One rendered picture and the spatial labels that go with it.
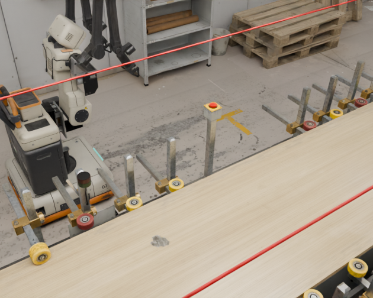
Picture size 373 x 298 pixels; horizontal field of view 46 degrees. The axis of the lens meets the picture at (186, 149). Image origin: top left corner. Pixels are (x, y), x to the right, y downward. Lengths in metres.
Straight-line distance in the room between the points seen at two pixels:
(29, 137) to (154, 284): 1.41
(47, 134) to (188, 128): 1.69
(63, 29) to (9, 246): 1.55
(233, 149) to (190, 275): 2.22
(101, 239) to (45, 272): 0.28
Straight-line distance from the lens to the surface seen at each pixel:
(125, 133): 4.15
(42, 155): 3.02
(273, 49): 5.22
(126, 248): 2.01
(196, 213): 2.14
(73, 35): 2.88
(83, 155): 3.50
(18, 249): 3.33
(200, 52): 5.30
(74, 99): 3.06
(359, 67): 3.17
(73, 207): 2.27
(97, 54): 2.80
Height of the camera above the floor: 2.47
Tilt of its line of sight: 39 degrees down
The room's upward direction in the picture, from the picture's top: 2 degrees clockwise
